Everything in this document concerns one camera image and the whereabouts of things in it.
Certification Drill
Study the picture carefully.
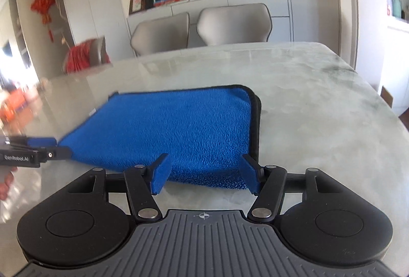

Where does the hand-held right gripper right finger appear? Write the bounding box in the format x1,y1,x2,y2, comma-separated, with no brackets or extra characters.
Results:
239,154,347,223

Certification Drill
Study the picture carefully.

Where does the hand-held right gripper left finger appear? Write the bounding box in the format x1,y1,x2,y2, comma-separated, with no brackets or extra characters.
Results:
65,153,172,223

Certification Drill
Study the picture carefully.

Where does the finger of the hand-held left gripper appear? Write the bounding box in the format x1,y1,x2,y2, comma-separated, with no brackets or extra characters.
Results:
40,146,71,163
5,136,58,148

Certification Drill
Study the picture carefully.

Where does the blue and grey towel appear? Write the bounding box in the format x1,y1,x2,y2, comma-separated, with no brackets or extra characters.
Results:
58,84,263,191

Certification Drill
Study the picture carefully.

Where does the person's left hand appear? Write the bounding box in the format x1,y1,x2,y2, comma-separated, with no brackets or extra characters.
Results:
0,168,15,201

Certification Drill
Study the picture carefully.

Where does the red patterned cloth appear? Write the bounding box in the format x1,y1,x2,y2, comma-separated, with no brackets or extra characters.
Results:
63,40,94,74

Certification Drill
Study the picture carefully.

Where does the grey chair with cloth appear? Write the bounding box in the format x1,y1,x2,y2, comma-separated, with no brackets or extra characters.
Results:
88,36,112,67

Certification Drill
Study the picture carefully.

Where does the dried branch decoration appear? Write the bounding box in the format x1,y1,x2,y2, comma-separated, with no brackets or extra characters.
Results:
56,0,75,51

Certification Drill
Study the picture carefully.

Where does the red hanging knot ornament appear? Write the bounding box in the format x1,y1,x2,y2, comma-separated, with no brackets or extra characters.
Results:
30,0,57,42

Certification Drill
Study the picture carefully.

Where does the grey dining chair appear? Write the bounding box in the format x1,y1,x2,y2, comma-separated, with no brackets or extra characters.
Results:
131,12,190,57
196,3,273,47

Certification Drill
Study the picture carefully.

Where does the white sideboard cabinet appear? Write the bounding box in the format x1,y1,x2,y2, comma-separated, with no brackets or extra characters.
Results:
127,0,293,48

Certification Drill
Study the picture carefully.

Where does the white counter cabinet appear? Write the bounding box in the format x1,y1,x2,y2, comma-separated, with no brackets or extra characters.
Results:
381,17,409,118

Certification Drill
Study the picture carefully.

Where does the green thermos jug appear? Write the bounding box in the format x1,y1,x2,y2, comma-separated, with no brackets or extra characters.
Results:
392,0,404,19

